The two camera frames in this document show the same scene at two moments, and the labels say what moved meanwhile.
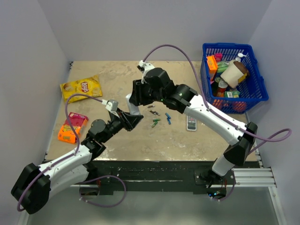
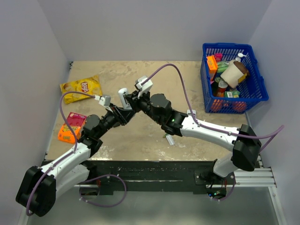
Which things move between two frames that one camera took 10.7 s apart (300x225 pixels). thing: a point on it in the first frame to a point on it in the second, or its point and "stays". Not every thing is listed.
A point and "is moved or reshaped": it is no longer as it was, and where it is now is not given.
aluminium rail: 254,177 stays
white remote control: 133,109 is moved or reshaped
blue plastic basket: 252,91 stays
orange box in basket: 213,66 stays
